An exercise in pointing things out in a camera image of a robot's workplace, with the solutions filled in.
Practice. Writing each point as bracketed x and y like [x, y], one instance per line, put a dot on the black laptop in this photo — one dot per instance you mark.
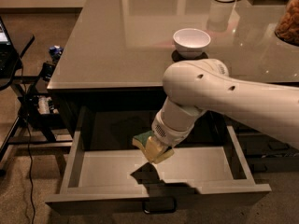
[9, 57]

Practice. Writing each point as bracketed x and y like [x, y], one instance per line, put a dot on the grey drawer cabinet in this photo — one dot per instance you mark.
[119, 50]

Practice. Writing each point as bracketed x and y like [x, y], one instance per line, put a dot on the jar of snacks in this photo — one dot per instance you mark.
[287, 28]

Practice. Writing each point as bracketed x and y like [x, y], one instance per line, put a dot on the blue device on stand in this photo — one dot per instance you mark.
[51, 62]

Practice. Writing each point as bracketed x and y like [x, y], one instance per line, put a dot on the lower dark drawer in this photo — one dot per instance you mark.
[266, 154]

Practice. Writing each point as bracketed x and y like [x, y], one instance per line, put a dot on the metal drawer handle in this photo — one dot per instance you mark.
[159, 205]

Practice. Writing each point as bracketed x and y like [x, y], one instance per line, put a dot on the black laptop stand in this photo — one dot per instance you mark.
[50, 125]

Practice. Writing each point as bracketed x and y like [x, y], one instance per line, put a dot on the white bowl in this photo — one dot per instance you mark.
[190, 42]

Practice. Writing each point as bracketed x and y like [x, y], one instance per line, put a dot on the open grey top drawer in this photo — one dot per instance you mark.
[106, 173]

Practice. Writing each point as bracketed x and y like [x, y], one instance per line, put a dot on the green and yellow sponge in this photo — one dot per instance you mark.
[141, 139]

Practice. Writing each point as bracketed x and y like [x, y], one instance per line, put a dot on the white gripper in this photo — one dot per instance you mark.
[168, 132]

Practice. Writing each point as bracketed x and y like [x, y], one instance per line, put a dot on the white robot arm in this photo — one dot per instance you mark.
[195, 87]

